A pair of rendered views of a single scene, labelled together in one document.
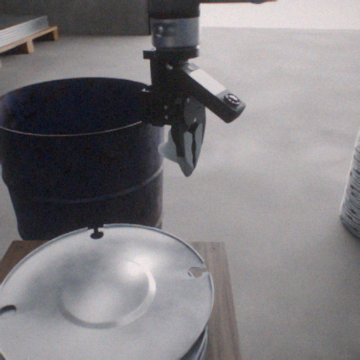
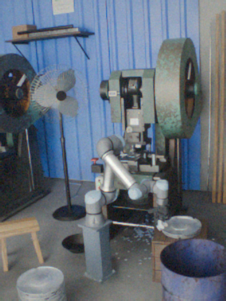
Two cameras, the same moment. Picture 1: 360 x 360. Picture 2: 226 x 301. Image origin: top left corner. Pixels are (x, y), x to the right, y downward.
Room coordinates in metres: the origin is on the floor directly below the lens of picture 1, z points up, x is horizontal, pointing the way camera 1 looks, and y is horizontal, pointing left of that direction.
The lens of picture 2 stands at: (2.74, 0.30, 1.58)
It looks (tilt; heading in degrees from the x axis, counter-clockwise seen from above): 15 degrees down; 196
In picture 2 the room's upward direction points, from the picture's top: 4 degrees counter-clockwise
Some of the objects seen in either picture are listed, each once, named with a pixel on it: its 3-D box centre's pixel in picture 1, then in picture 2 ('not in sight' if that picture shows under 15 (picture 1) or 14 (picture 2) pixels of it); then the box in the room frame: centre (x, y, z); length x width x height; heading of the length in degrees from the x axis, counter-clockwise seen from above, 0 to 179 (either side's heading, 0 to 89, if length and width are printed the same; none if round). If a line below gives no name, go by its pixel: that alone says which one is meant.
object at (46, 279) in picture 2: not in sight; (40, 279); (1.11, -0.69, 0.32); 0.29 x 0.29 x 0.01
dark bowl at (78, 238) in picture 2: not in sight; (79, 244); (0.19, -0.80, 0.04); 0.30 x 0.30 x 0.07
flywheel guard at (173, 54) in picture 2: not in sight; (177, 87); (-0.30, 0.03, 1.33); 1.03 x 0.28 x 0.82; 172
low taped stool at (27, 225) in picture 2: not in sight; (19, 243); (0.47, -1.22, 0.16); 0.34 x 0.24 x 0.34; 126
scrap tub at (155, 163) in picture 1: (90, 185); (195, 291); (0.94, 0.24, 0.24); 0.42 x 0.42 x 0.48
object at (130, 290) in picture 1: (107, 289); (179, 226); (0.41, 0.10, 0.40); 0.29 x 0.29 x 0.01
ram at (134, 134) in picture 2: not in sight; (136, 123); (-0.20, -0.32, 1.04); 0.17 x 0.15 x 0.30; 172
